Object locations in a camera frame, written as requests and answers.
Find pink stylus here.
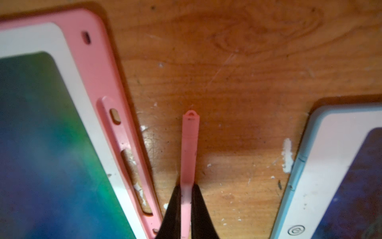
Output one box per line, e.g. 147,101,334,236
180,110,200,239

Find blue tablet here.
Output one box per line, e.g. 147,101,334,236
271,103,382,239

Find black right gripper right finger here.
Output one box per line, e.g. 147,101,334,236
191,184,219,239

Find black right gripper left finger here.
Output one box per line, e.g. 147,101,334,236
155,185,181,239

